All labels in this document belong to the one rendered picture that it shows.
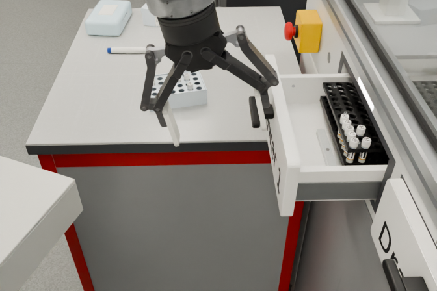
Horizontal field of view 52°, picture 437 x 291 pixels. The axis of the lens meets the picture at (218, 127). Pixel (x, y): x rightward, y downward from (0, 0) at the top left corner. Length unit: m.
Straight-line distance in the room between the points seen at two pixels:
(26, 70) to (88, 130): 1.83
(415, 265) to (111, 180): 0.64
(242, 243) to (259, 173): 0.24
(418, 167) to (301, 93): 0.34
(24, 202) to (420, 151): 0.54
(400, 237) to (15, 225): 0.51
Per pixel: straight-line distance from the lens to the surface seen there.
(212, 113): 0.95
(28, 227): 0.69
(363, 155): 0.70
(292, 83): 0.83
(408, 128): 0.59
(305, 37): 1.00
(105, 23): 1.26
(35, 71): 2.72
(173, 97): 0.95
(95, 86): 1.07
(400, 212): 0.58
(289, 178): 0.62
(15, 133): 2.29
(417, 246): 0.55
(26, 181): 0.76
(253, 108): 0.71
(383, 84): 0.67
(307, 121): 0.82
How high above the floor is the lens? 1.33
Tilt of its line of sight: 39 degrees down
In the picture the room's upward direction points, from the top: straight up
